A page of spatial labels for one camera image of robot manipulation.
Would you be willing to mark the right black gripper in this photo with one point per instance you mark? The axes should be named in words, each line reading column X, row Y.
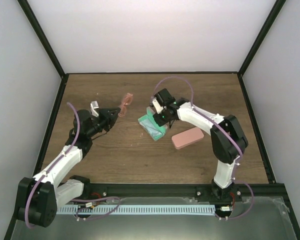
column 159, row 122

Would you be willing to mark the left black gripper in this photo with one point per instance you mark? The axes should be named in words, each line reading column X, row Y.
column 108, row 116

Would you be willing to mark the grey glasses case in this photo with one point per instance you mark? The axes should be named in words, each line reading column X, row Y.
column 149, row 114

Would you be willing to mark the orange sunglasses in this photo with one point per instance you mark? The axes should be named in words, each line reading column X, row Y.
column 126, row 101

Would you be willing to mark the pink glasses case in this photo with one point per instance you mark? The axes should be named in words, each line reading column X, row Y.
column 187, row 138

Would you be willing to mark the blue cleaning cloth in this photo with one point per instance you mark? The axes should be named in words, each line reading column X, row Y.
column 150, row 128

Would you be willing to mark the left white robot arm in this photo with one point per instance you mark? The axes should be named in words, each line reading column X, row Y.
column 39, row 197

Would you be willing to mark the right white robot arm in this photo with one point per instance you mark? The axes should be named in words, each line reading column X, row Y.
column 227, row 136

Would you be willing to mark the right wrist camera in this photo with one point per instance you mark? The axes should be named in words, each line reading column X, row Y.
column 157, row 106

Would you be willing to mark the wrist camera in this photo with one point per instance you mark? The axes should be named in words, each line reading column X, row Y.
column 94, row 108
column 157, row 106

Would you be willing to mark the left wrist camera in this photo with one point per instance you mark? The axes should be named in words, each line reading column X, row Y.
column 94, row 108

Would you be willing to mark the blue slotted cable duct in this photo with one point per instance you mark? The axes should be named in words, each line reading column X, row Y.
column 198, row 210

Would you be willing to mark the black aluminium frame rail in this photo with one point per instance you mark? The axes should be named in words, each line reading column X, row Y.
column 203, row 192

